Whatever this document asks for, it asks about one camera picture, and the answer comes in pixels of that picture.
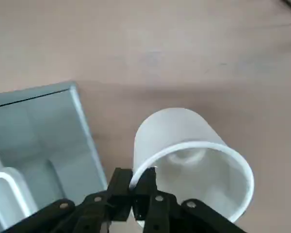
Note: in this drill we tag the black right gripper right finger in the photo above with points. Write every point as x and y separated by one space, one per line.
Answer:
165 213

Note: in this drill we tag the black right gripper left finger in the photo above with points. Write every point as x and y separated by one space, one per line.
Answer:
94 208

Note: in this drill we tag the gray metal cabinet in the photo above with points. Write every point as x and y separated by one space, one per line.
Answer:
51 126

